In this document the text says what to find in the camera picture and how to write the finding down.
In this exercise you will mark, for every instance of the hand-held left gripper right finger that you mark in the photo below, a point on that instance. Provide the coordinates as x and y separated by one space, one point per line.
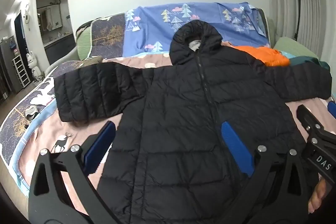
236 148

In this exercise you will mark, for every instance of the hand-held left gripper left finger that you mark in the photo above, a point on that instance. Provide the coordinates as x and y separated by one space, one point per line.
101 142

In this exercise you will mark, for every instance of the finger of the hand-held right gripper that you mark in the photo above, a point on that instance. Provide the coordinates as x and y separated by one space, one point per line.
332 108
307 117

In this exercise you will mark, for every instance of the black hooded puffer jacket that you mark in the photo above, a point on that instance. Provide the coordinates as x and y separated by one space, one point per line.
170 108

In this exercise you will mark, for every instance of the person's right hand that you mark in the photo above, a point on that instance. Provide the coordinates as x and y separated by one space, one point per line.
317 199

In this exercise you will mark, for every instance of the pink dotted deer bed sheet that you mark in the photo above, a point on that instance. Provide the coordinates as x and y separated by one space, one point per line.
78 132

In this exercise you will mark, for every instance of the dark teal garment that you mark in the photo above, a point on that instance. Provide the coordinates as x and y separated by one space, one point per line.
307 62

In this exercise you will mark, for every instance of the orange puffer jacket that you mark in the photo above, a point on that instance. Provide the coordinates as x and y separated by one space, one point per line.
265 56

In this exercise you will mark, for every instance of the small white grey object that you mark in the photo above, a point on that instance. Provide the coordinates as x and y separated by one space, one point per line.
31 111

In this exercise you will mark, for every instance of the brown fleece garment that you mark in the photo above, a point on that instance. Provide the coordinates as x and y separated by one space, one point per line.
93 59

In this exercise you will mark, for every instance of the dark base cabinet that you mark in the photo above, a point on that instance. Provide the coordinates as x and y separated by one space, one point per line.
59 49

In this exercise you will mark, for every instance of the white pleated curtain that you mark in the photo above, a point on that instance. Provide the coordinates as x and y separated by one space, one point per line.
317 3

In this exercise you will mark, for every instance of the white shelf rack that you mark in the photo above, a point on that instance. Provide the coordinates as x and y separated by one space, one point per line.
21 71

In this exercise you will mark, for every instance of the navy printed blanket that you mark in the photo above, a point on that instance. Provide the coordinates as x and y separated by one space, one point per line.
107 35

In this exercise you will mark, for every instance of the grey refrigerator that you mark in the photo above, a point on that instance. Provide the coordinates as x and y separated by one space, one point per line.
8 64

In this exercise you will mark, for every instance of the blue tree print sheet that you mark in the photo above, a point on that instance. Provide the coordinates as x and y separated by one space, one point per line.
152 27

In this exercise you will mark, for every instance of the wall cabinet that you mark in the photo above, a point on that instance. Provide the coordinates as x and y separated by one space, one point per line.
50 16

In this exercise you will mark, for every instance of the round white wall device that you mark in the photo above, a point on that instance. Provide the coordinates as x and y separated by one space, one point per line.
26 18

